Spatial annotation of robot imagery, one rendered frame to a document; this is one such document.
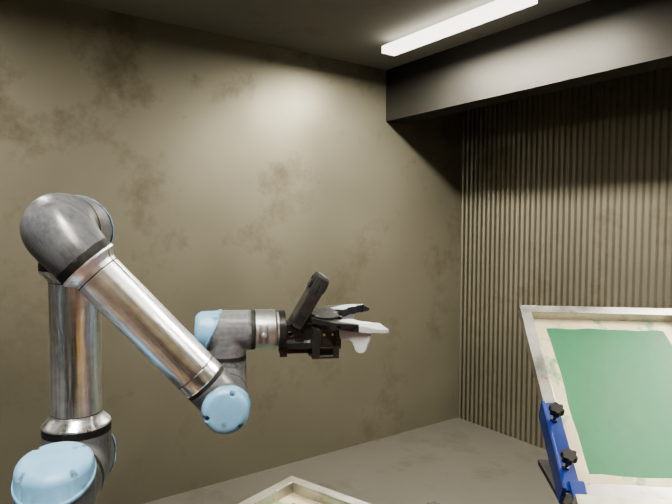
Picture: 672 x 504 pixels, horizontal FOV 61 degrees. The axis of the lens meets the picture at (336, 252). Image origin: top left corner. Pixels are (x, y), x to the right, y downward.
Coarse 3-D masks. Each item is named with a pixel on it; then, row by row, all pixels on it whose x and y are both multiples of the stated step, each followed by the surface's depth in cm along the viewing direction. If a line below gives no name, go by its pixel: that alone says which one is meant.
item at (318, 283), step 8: (312, 280) 107; (320, 280) 106; (328, 280) 107; (312, 288) 106; (320, 288) 106; (304, 296) 108; (312, 296) 106; (320, 296) 106; (304, 304) 106; (312, 304) 106; (296, 312) 107; (304, 312) 106; (296, 320) 106; (304, 320) 107; (296, 328) 107
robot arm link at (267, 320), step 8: (256, 312) 106; (264, 312) 106; (272, 312) 106; (256, 320) 104; (264, 320) 105; (272, 320) 105; (256, 328) 104; (264, 328) 104; (272, 328) 104; (256, 336) 104; (264, 336) 103; (272, 336) 104; (256, 344) 105; (264, 344) 105; (272, 344) 105
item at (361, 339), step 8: (344, 320) 106; (352, 320) 106; (360, 328) 104; (368, 328) 104; (376, 328) 104; (384, 328) 104; (344, 336) 106; (352, 336) 106; (360, 336) 105; (368, 336) 104; (360, 344) 105; (368, 344) 105; (360, 352) 106
